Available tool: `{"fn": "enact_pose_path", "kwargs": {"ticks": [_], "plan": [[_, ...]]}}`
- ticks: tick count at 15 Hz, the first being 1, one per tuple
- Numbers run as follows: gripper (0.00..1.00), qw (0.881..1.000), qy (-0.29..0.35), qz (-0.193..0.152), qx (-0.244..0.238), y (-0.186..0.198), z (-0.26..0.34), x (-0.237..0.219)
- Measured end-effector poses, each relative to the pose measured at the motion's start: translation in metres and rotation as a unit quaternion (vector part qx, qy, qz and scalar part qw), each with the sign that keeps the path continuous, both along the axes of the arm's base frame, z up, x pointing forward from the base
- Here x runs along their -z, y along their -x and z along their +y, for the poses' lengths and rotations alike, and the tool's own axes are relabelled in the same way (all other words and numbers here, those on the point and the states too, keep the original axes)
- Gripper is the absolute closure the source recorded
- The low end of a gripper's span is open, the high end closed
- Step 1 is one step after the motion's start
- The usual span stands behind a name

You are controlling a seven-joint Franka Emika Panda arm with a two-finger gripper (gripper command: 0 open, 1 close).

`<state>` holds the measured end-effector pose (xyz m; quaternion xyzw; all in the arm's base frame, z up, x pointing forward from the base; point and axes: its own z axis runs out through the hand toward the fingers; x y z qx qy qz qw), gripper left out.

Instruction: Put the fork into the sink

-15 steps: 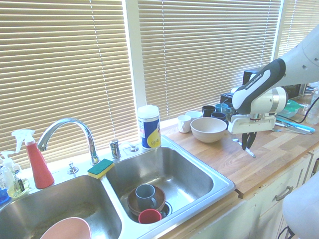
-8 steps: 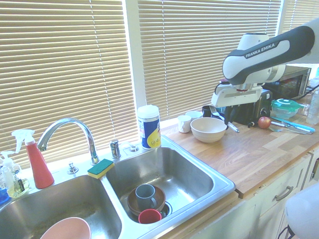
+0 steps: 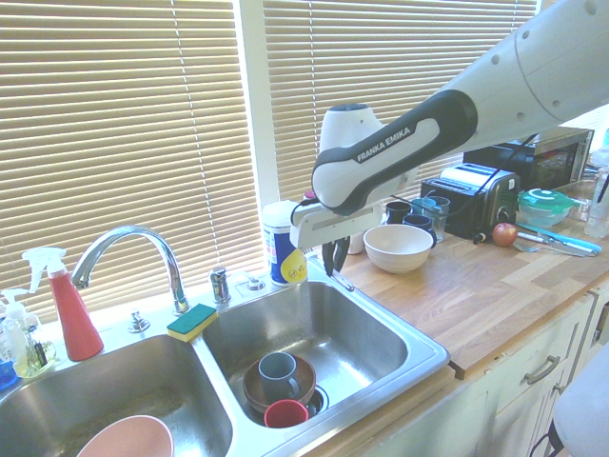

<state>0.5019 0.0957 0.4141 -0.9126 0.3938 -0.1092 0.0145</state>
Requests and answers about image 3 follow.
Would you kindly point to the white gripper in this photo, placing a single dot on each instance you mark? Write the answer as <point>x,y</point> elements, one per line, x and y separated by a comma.
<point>323,228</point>

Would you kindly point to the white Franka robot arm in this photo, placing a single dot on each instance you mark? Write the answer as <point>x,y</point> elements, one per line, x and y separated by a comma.
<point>476,85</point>

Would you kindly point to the white rounded robot base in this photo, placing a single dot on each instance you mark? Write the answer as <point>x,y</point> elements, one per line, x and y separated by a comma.
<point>585,404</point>

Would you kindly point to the stainless steel double sink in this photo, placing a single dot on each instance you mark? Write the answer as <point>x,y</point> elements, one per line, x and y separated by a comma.
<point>361,333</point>

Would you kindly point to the white sink hole cap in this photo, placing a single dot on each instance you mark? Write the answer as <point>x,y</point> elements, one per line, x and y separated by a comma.
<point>255,284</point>

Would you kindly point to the chrome sink soap dispenser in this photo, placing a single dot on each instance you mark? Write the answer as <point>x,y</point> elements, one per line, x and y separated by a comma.
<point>220,284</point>

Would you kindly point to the white wipes canister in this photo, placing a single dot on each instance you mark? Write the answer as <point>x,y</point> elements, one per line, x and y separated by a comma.
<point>280,257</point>

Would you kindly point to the cream ceramic bowl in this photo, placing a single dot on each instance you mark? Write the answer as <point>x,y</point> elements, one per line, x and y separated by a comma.
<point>397,252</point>

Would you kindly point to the dark navy mug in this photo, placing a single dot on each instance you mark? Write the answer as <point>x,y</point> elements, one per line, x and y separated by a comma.
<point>396,212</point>
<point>418,223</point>

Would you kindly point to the teal cup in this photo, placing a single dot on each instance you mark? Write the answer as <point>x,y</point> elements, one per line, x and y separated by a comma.
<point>421,205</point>

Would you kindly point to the clear drinking glass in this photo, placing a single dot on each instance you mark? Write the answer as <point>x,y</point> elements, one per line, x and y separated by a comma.
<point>440,219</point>

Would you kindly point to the brown wooden bowl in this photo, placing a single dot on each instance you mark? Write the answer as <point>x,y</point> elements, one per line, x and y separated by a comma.
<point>305,376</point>

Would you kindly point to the grey-blue ceramic mug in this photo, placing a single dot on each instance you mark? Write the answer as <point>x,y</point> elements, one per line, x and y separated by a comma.
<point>276,371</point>

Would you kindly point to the green and yellow sponge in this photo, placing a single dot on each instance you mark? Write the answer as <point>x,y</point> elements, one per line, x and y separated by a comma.
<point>192,321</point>

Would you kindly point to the red mug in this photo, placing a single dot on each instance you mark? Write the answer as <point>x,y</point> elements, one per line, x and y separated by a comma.
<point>285,415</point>

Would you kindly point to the black and silver toaster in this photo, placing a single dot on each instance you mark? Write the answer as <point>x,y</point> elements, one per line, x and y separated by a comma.
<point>495,200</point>

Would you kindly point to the red apple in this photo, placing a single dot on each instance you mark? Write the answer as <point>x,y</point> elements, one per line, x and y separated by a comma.
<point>504,234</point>

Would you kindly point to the chrome gooseneck faucet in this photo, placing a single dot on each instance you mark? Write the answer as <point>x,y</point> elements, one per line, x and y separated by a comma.
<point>162,243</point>

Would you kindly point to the metal spoon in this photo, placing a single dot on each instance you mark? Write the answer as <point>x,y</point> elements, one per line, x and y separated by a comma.
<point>523,246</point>

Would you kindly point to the narrow beige window blind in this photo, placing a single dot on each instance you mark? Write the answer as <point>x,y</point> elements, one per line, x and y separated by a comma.
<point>380,57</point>

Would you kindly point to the teal knife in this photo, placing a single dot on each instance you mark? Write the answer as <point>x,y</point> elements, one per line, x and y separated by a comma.
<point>537,230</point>

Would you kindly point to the chrome faucet knob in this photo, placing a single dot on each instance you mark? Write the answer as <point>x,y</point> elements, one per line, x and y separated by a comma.
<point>138,323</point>

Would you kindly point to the glass container with green lid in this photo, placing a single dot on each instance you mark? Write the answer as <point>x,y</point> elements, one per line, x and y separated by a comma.
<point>542,207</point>

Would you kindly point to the white and teal utensil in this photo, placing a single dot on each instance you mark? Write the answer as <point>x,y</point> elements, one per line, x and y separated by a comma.
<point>571,244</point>

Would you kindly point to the black microwave oven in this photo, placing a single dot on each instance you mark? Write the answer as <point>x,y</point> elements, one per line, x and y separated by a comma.
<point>552,162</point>

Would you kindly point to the cream kitchen cabinet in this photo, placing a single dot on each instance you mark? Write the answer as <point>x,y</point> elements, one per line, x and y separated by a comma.
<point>523,409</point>

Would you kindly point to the wide beige window blind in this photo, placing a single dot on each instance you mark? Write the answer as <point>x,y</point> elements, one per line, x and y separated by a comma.
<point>119,119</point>

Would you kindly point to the clear plastic water bottle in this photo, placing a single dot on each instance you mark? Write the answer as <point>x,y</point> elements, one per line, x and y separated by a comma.
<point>597,209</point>

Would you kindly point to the red spray bottle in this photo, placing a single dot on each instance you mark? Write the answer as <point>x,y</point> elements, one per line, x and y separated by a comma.
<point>76,323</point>

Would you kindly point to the pink bowl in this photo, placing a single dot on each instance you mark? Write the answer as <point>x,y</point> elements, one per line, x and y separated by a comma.
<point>128,438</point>

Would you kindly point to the clear soap pump bottle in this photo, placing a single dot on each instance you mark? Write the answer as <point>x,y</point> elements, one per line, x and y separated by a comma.
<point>14,333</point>

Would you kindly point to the blue object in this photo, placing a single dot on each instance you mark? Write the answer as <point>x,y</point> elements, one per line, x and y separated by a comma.
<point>5,376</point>

